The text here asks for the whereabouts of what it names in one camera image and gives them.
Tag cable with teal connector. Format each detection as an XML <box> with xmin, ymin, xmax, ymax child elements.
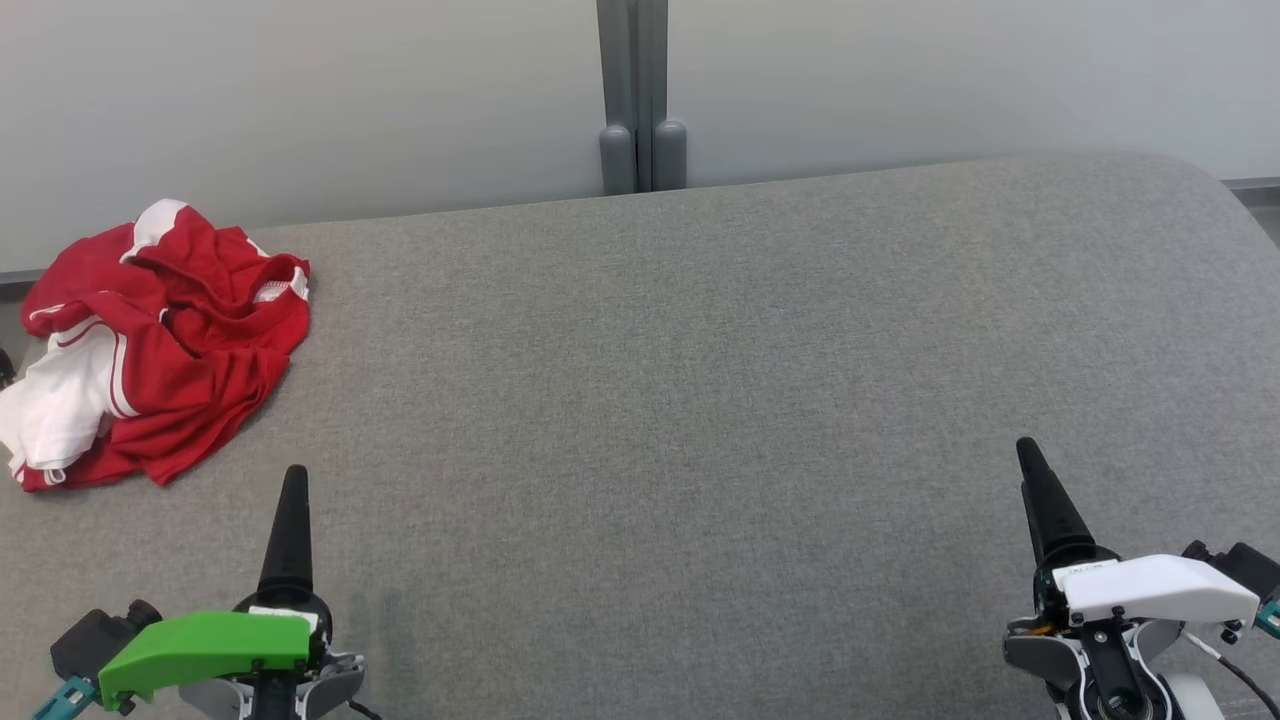
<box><xmin>1185</xmin><ymin>595</ymin><xmax>1280</xmax><ymax>716</ymax></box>
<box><xmin>30</xmin><ymin>675</ymin><xmax>101</xmax><ymax>720</ymax></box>

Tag red jersey with white sleeves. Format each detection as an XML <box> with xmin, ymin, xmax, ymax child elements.
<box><xmin>0</xmin><ymin>310</ymin><xmax>296</xmax><ymax>493</ymax></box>

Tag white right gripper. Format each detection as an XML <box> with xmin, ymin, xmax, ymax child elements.
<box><xmin>1015</xmin><ymin>437</ymin><xmax>1259</xmax><ymax>626</ymax></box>

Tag left cable with teal connector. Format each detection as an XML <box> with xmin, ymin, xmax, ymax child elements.
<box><xmin>30</xmin><ymin>675</ymin><xmax>101</xmax><ymax>720</ymax></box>

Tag red shorts with white trim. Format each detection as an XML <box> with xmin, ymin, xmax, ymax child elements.
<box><xmin>20</xmin><ymin>198</ymin><xmax>311</xmax><ymax>366</ymax></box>

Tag grey partition post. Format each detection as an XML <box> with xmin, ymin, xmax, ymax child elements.
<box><xmin>596</xmin><ymin>0</ymin><xmax>689</xmax><ymax>196</ymax></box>

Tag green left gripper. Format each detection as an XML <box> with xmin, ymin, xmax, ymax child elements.
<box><xmin>98</xmin><ymin>465</ymin><xmax>333</xmax><ymax>713</ymax></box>

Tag right cable with teal connector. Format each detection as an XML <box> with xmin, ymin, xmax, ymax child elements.
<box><xmin>1185</xmin><ymin>595</ymin><xmax>1280</xmax><ymax>716</ymax></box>

